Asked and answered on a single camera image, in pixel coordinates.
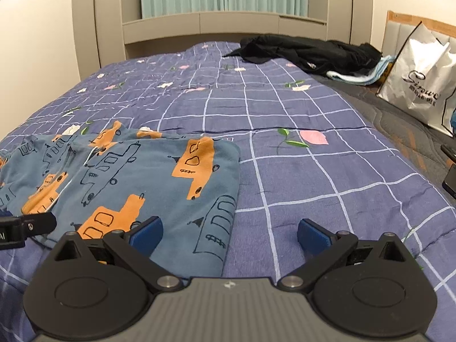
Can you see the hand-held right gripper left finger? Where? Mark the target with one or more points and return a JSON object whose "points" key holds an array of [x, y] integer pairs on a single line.
{"points": [[146, 237]]}

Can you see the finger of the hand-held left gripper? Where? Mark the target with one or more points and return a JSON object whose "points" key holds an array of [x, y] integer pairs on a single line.
{"points": [[39, 223]]}

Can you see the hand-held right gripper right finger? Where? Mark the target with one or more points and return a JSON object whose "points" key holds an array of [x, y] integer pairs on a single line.
{"points": [[313, 237]]}

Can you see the blue pants with orange cars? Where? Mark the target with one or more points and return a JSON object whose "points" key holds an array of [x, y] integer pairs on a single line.
{"points": [[117, 185]]}

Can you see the purple checked floral blanket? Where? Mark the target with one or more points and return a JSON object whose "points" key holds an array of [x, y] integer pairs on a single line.
{"points": [[302, 185]]}

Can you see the flat black device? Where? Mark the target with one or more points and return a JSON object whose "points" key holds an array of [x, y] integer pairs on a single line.
{"points": [[450, 183]]}

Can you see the light blue folded cloth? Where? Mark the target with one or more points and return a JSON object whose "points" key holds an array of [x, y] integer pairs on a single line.
{"points": [[359, 76]]}

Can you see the black jacket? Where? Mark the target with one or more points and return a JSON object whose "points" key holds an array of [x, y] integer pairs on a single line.
{"points": [[306, 51]]}

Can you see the white shopping bag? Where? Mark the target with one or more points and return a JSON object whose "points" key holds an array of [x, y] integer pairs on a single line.
{"points": [[416, 78]]}

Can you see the beige headboard shelf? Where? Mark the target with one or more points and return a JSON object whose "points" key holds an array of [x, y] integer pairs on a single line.
{"points": [[103, 21]]}

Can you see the grey padded wooden headboard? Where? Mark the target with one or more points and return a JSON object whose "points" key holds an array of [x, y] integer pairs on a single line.
{"points": [[399, 32]]}

